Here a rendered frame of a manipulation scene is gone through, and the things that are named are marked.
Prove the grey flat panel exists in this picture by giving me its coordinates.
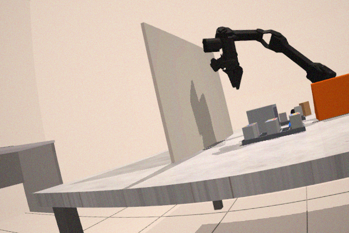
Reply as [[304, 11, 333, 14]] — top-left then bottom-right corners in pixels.
[[141, 22, 233, 163]]

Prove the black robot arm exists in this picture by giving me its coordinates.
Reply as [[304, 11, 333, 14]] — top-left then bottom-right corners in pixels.
[[202, 26, 336, 83]]

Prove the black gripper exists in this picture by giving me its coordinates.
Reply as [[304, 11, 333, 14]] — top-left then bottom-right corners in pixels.
[[220, 49, 243, 90]]

